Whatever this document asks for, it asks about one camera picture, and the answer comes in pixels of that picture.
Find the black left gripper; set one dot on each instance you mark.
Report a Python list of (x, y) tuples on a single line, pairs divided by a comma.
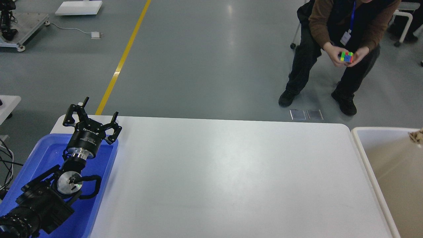
[(87, 136)]

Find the colourful puzzle cube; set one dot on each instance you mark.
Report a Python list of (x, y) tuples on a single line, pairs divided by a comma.
[(346, 56)]

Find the brown paper ball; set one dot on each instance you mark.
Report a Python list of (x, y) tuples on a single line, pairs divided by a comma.
[(416, 136)]

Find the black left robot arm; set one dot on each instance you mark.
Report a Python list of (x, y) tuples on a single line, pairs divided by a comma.
[(46, 201)]

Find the person's right hand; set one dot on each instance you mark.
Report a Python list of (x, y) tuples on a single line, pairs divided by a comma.
[(333, 52)]

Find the person's left hand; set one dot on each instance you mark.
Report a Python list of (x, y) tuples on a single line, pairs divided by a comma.
[(358, 56)]

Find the white side table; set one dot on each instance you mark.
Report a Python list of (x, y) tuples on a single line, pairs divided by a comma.
[(8, 105)]

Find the white floor power box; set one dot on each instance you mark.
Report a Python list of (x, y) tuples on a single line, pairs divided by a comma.
[(95, 35)]

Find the white flat board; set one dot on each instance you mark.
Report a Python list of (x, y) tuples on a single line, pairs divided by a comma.
[(76, 8)]

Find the right metal floor plate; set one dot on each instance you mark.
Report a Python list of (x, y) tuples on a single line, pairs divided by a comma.
[(315, 114)]

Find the seated person dark clothes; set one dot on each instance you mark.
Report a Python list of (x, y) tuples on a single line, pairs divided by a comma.
[(349, 24)]

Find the white plastic bin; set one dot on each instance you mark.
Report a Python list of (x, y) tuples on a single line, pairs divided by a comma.
[(394, 165)]

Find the white chair frame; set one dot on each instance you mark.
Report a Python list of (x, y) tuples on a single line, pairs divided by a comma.
[(396, 28)]

